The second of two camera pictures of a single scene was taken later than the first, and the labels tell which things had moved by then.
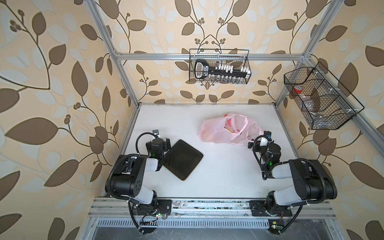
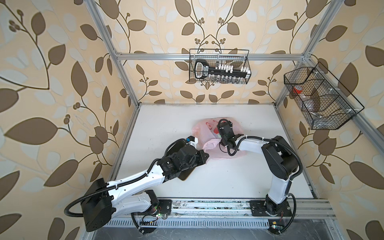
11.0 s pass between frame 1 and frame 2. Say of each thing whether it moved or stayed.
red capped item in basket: stayed
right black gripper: moved
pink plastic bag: moved
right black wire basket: stayed
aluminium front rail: stayed
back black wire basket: stayed
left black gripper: moved
